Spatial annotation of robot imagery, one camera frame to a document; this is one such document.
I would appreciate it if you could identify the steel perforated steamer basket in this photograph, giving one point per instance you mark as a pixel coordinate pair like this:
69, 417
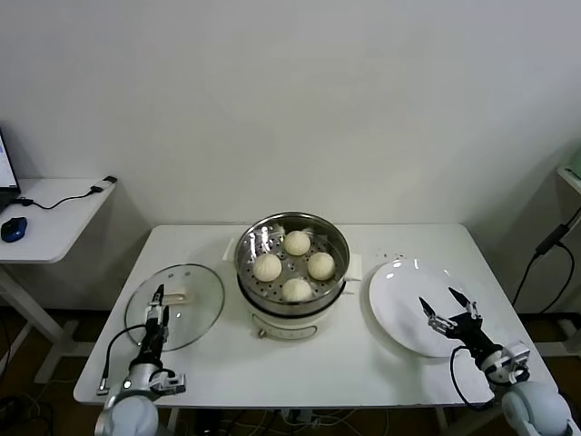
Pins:
254, 236

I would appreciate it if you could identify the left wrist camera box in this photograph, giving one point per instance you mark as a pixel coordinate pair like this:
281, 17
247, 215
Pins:
170, 383

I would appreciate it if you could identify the white shelf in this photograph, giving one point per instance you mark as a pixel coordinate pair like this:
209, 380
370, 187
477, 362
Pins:
569, 177

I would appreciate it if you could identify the white power strip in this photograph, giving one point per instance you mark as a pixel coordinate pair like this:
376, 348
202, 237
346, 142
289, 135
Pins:
297, 417

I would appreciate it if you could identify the white side desk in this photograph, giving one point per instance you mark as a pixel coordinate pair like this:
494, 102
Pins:
59, 227

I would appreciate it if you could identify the steamed baozi bun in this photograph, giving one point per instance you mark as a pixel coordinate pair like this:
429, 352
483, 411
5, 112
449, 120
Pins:
268, 267
297, 243
297, 290
321, 265

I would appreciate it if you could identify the blue computer mouse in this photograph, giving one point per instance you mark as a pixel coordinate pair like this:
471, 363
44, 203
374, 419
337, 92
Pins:
13, 228

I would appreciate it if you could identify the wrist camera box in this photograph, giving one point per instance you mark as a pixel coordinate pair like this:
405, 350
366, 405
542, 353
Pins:
517, 356
170, 383

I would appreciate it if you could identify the white round plate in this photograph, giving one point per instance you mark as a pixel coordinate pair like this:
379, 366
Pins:
395, 300

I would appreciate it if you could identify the scattered dark crumbs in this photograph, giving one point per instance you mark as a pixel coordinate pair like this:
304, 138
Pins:
386, 255

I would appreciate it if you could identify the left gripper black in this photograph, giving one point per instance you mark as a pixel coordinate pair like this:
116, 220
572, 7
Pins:
153, 340

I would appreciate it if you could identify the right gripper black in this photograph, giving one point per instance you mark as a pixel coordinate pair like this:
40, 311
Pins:
472, 336

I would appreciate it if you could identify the white table leg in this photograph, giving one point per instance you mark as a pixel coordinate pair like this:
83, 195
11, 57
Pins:
173, 420
444, 422

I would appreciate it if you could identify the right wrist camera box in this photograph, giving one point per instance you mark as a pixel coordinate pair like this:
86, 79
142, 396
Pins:
517, 356

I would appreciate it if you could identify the white electric pot base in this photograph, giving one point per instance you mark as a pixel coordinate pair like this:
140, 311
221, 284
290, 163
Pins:
290, 329

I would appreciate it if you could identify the black laptop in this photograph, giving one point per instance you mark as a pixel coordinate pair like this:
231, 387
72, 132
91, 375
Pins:
6, 172

